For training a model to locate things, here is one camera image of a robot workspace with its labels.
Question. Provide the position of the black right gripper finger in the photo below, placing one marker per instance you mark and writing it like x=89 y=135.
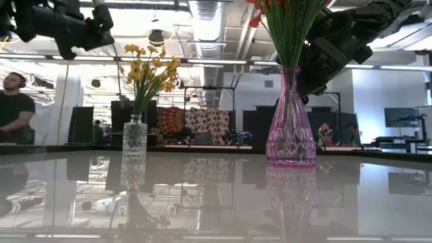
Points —
x=320 y=67

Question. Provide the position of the red artificial flower bunch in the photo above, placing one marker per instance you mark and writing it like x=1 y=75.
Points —
x=283 y=33
x=303 y=20

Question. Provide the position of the pink glass vase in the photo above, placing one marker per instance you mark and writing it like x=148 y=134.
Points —
x=290 y=135

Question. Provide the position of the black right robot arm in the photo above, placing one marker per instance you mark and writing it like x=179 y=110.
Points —
x=381 y=13

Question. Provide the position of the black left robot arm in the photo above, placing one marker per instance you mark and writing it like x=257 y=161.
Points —
x=23 y=17

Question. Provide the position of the clear glass vase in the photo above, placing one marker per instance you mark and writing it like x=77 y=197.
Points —
x=135 y=138

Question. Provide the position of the distant flower bouquet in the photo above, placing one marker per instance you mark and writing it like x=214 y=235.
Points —
x=324 y=133

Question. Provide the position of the round black ceiling device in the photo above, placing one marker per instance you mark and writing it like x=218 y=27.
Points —
x=156 y=37

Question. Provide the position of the dark computer monitor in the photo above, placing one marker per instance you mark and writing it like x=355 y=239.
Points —
x=401 y=117

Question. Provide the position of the wide black panel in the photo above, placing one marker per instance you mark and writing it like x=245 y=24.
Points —
x=119 y=114

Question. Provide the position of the narrow black panel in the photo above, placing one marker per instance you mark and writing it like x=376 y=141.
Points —
x=81 y=125

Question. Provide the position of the person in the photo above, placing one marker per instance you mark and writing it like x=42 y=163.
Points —
x=98 y=131
x=15 y=108

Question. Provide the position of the long ceiling light strip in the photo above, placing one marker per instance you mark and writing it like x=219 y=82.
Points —
x=216 y=61

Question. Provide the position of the dark desk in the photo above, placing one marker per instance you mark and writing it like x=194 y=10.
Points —
x=401 y=140

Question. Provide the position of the white red floral cloth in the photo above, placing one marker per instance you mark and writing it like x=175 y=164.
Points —
x=207 y=123

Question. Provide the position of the orange mandala cloth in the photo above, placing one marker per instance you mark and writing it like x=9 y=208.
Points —
x=170 y=119

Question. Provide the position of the black metal stand frame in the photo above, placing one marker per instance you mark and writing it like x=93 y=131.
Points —
x=334 y=93
x=209 y=87

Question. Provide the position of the silver ceiling duct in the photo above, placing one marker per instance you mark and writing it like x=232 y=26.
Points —
x=207 y=27

